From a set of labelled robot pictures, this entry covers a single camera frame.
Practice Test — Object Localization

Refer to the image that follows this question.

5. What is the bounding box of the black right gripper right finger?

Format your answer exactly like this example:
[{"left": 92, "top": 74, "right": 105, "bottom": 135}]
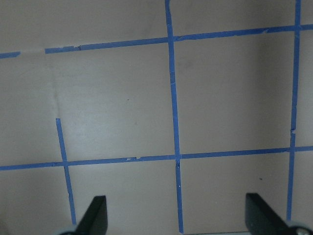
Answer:
[{"left": 245, "top": 193, "right": 292, "bottom": 235}]

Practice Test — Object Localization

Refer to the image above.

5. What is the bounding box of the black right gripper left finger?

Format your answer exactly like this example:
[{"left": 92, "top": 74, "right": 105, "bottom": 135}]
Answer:
[{"left": 74, "top": 195, "right": 108, "bottom": 235}]

